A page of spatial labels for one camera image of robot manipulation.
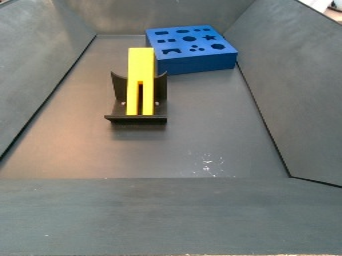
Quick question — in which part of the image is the yellow forked double-square block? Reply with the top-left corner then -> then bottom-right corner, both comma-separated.
126,48 -> 155,116

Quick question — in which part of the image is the blue foam shape board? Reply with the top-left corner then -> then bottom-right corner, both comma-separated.
146,25 -> 238,75

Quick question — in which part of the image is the black curved holder stand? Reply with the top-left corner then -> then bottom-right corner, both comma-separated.
104,73 -> 167,125

